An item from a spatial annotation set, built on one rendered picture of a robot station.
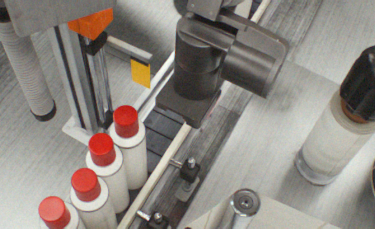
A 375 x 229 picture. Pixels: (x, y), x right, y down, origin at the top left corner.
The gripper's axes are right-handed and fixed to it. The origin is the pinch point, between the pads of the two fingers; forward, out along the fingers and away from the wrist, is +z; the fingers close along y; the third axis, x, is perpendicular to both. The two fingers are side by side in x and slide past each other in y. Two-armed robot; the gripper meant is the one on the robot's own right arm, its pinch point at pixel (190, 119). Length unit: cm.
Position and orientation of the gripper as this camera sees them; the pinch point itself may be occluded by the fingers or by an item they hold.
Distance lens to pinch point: 63.5
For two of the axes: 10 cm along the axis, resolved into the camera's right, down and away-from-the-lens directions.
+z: -0.5, 5.3, 8.5
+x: -8.7, -4.4, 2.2
